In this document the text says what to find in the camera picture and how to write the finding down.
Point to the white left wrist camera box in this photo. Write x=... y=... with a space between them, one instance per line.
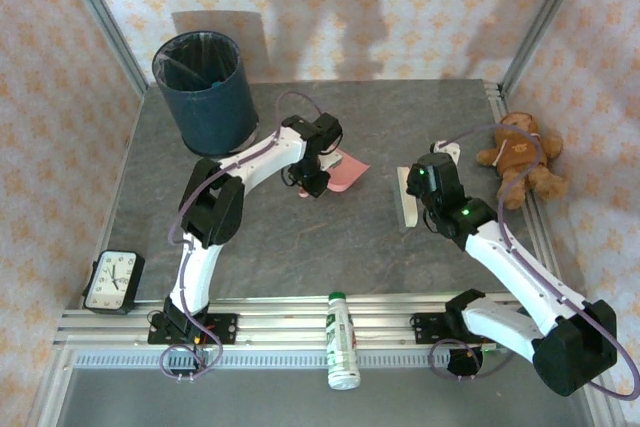
x=332 y=162

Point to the brown teddy bear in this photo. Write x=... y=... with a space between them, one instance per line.
x=522 y=147

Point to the black square alarm clock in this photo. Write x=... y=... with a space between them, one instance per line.
x=112 y=279

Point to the aluminium frame post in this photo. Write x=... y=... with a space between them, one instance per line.
x=106 y=22
x=542 y=22

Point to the wooden hand brush grey bristles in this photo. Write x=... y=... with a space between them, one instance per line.
x=410 y=212

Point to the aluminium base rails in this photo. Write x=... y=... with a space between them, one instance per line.
x=280 y=322

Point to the pink plastic dustpan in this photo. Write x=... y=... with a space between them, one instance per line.
x=350 y=174

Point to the white green plastic bottle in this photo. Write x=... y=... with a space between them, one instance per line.
x=342 y=347

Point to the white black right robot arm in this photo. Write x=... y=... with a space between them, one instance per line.
x=520 y=272

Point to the aluminium side rail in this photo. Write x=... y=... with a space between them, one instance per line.
x=499 y=97

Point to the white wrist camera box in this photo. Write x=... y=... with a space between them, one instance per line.
x=332 y=162
x=447 y=151

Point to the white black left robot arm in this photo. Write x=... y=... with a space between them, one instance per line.
x=260 y=157

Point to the dark blue round trash bin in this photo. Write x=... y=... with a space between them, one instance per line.
x=210 y=117

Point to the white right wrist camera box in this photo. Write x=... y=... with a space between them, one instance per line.
x=447 y=151

